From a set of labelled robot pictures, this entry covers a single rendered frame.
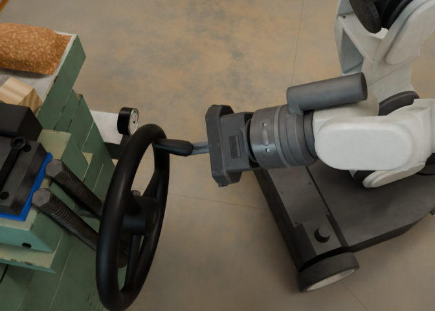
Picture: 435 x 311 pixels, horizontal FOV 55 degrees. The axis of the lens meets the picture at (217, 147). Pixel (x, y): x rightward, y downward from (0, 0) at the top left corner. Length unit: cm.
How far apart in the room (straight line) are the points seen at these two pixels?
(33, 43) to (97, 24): 142
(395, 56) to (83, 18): 168
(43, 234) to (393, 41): 61
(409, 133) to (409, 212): 99
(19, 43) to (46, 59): 5
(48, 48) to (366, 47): 57
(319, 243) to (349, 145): 82
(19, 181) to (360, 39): 64
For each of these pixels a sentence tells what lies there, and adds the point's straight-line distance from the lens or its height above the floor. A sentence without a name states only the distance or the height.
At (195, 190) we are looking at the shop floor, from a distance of 158.
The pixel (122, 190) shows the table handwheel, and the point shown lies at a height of 95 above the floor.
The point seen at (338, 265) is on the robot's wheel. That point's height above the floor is 20.
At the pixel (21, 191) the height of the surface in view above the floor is 99.
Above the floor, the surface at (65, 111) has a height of 83.
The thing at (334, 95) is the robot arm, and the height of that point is 102.
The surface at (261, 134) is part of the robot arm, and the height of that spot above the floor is 96.
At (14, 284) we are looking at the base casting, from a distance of 76.
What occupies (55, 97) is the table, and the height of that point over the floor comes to 88.
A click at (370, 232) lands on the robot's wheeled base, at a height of 17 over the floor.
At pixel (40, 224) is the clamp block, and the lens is 57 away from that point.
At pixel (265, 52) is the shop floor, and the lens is 198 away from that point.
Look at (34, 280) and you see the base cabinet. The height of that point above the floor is 69.
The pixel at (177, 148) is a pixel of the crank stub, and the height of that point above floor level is 89.
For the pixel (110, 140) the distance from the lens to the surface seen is 98.
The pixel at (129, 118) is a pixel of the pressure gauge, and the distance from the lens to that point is 92.
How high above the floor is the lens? 143
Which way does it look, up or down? 60 degrees down
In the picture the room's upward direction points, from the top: straight up
